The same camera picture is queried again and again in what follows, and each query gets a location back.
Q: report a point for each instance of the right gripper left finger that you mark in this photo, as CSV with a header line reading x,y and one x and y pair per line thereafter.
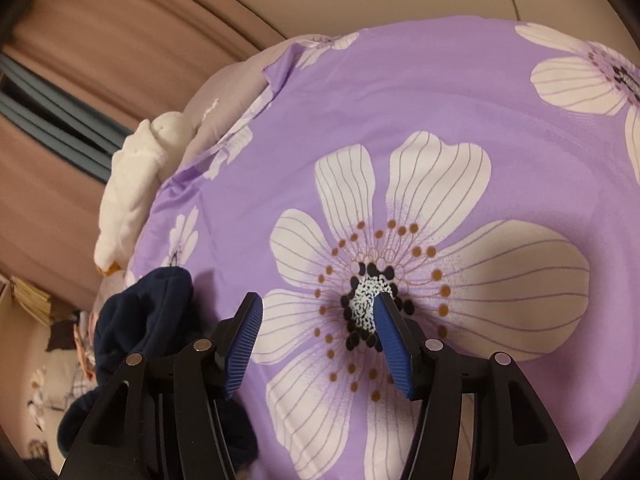
x,y
159,419

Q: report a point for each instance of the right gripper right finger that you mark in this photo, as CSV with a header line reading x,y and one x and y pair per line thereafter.
x,y
482,413

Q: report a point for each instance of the navy fleece jacket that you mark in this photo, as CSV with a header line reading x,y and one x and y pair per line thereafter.
x,y
156,317

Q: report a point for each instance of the pile of folded clothes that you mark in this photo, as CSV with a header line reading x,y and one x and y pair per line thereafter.
x,y
84,330

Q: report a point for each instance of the plaid pillow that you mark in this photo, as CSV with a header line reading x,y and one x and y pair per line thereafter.
x,y
82,383

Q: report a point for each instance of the plush toys on headboard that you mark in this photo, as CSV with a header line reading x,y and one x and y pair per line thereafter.
x,y
35,403

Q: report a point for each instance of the dark brown cushion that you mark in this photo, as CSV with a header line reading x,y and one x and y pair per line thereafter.
x,y
62,336

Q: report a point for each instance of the yellow pleated small curtain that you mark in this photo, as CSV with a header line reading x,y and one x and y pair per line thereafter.
x,y
33,300

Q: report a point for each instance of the white goose plush toy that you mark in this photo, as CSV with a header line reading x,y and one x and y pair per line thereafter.
x,y
146,160

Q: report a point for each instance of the purple floral bed sheet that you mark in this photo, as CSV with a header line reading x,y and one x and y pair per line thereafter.
x,y
485,173

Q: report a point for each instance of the teal curtain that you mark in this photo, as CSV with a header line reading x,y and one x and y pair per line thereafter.
x,y
65,125

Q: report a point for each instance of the grey mauve blanket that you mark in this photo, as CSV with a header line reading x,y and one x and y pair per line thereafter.
x,y
233,96

